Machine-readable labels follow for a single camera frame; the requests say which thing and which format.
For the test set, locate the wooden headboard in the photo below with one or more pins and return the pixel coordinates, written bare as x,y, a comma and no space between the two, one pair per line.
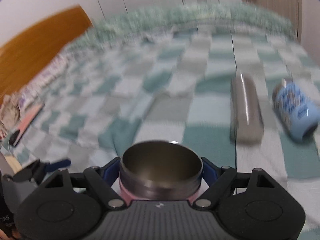
24,56

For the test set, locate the green floral quilt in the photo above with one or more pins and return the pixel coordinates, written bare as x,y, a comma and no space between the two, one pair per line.
230,17

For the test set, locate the light blue printed cup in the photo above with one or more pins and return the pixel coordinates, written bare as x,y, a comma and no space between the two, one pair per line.
297,112

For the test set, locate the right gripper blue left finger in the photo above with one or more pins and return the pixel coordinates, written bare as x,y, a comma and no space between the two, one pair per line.
110,172

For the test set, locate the checkered teal blanket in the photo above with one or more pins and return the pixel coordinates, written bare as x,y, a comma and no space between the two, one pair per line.
177,88

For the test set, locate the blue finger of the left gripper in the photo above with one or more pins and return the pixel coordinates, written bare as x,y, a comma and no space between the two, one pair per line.
52,167

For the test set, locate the purple floral pillow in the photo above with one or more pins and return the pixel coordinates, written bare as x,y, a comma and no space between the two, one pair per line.
18,101

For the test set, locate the pink steel cup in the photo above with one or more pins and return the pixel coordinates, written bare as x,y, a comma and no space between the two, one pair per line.
160,170

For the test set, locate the stainless steel bottle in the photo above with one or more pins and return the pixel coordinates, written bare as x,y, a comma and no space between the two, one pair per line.
247,125

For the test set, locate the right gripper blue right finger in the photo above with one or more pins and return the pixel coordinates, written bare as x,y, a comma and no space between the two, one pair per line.
210,172

